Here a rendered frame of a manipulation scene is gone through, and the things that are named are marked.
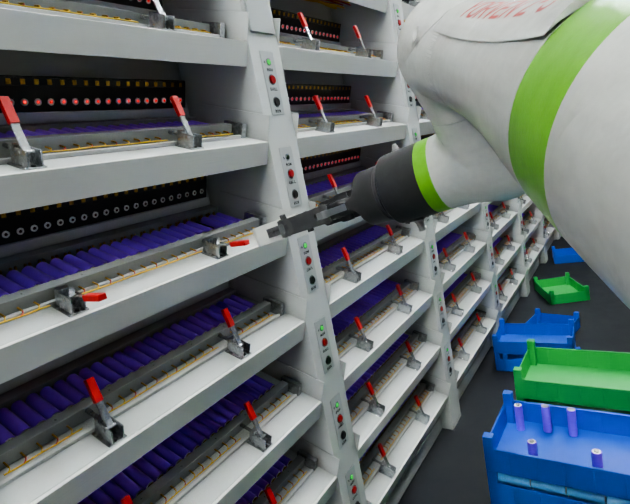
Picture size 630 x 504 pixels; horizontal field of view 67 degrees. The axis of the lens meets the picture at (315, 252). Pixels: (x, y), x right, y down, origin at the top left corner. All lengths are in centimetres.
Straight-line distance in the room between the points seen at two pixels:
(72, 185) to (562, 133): 61
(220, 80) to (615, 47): 90
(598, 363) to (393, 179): 107
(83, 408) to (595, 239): 70
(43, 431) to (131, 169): 37
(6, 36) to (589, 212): 66
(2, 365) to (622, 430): 115
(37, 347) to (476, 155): 55
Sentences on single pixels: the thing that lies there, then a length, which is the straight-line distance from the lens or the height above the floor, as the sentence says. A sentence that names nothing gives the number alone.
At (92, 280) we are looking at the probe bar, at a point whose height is 92.
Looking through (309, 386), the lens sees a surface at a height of 54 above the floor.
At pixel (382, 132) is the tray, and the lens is 141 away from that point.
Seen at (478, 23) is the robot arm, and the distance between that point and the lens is 37.
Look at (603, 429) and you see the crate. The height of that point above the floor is 33.
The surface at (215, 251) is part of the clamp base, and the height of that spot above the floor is 90.
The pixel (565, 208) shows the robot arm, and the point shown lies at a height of 99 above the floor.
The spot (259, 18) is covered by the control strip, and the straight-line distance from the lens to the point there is 103.
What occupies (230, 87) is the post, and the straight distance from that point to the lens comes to 102.
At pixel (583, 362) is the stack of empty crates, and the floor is 34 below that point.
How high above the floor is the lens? 102
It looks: 11 degrees down
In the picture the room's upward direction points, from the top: 11 degrees counter-clockwise
